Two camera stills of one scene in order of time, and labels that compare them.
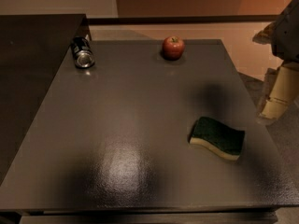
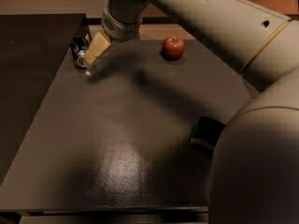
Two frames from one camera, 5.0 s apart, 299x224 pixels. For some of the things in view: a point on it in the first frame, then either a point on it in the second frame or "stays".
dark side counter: (33, 48) stays
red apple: (173, 48) stays
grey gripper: (287, 36) -> (120, 29)
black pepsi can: (82, 53) stays
